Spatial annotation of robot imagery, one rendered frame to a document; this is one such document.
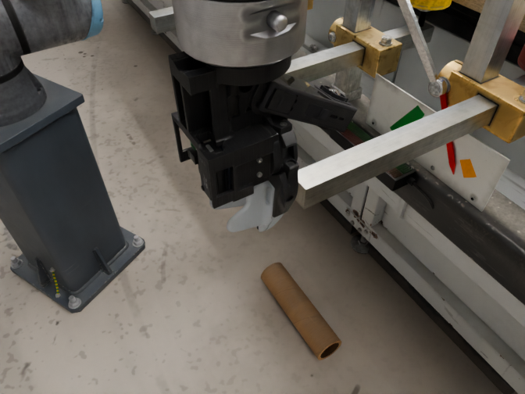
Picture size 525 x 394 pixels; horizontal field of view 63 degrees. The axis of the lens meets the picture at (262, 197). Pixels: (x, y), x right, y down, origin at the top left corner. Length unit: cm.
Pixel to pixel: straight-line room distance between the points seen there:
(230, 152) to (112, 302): 115
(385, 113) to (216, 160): 50
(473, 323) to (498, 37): 81
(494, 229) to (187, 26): 53
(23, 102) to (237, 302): 79
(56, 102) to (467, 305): 114
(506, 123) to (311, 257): 95
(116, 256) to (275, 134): 121
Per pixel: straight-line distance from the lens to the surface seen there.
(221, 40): 28
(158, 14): 85
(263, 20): 28
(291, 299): 128
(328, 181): 46
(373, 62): 77
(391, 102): 76
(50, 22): 106
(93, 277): 148
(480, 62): 65
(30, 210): 120
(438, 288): 128
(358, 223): 140
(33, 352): 144
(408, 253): 133
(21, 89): 112
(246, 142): 33
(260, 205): 40
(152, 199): 168
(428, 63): 66
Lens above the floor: 117
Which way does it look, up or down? 46 degrees down
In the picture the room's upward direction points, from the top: straight up
